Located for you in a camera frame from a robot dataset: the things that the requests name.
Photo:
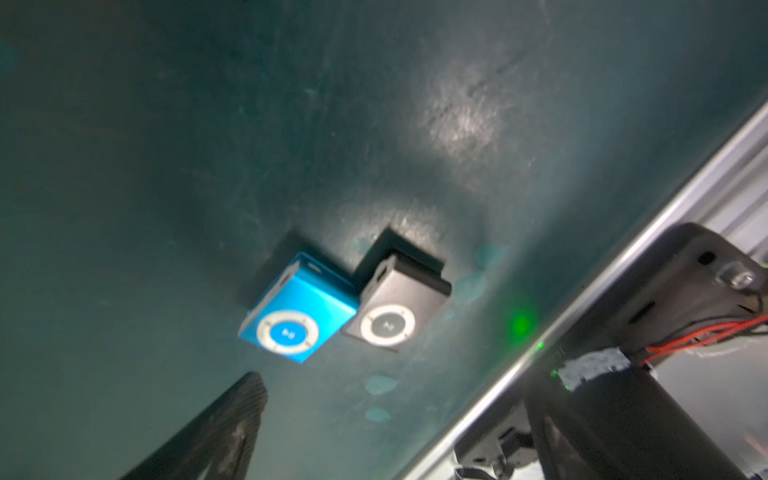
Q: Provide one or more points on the blue mp3 player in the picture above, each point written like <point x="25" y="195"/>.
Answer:
<point x="301" y="310"/>

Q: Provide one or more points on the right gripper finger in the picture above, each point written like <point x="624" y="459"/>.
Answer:
<point x="218" y="443"/>

